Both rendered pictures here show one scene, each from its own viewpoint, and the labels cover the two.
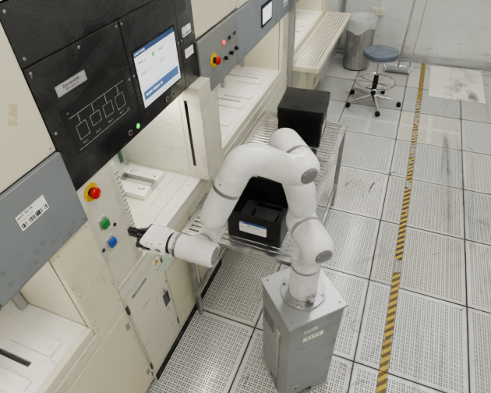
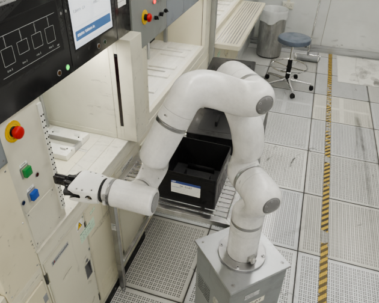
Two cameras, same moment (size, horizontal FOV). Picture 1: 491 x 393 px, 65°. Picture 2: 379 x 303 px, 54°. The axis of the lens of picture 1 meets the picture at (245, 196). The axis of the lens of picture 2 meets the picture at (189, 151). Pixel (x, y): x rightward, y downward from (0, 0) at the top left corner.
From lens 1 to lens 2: 0.25 m
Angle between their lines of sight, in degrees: 8
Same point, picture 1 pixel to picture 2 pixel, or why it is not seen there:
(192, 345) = not seen: outside the picture
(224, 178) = (171, 107)
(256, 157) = (206, 83)
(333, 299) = (274, 260)
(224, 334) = not seen: outside the picture
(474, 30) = (374, 24)
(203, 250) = (141, 195)
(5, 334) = not seen: outside the picture
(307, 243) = (253, 191)
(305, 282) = (248, 240)
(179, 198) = (105, 159)
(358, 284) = (287, 255)
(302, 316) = (243, 278)
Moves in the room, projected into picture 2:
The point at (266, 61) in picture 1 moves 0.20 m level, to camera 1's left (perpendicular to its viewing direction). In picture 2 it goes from (189, 36) to (165, 37)
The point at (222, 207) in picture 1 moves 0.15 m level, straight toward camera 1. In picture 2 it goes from (166, 141) to (175, 177)
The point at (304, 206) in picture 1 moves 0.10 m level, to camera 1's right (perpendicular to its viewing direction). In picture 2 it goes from (252, 146) to (285, 145)
